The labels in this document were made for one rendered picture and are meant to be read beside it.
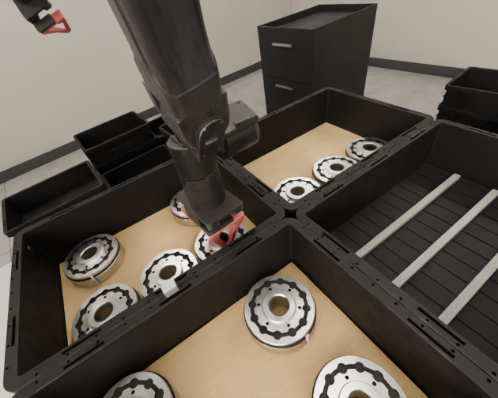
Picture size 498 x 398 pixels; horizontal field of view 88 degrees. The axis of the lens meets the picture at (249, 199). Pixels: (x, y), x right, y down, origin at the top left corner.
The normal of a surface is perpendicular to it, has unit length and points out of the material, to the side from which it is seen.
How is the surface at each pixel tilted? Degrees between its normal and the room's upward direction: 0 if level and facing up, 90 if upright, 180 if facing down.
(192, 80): 101
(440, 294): 0
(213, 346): 0
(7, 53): 90
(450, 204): 0
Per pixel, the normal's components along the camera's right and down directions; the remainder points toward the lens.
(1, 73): 0.63, 0.46
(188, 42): 0.67, 0.65
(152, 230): -0.15, -0.72
